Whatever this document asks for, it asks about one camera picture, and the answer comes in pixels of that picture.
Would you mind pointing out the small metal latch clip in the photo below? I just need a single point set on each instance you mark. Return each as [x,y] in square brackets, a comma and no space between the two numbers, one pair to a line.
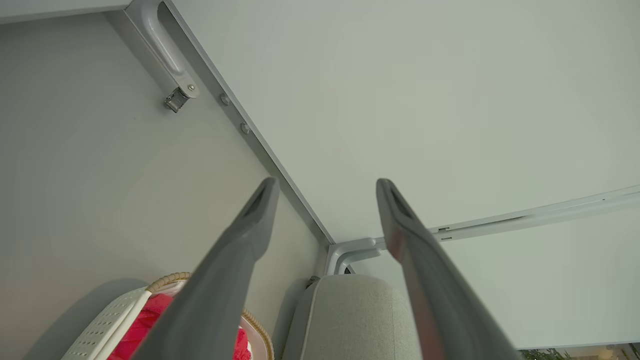
[176,100]

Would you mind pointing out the red cloth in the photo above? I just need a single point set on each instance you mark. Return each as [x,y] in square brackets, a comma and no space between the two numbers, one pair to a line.
[137,327]

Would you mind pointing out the grey metal frame post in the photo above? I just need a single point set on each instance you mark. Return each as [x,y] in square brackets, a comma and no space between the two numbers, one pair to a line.
[210,75]

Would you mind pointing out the grey curved corner bracket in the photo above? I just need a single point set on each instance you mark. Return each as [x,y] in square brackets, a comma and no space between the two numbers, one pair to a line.
[340,252]
[165,45]

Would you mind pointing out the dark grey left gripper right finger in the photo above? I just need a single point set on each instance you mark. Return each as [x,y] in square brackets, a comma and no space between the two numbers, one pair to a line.
[440,300]

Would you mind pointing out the green plant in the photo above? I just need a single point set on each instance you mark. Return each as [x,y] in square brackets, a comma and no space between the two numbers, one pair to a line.
[545,355]

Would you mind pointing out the white laundry basket rattan rim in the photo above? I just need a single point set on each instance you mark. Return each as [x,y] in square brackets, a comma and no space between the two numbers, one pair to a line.
[262,337]

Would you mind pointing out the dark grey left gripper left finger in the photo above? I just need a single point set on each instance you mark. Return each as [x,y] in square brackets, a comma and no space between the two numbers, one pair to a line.
[215,295]

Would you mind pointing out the silver frame bolt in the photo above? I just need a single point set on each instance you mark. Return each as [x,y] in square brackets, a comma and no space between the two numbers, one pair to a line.
[225,99]
[245,127]

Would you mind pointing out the grey horizontal frame rail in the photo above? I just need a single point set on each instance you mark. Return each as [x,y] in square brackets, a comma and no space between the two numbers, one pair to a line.
[550,212]
[50,7]

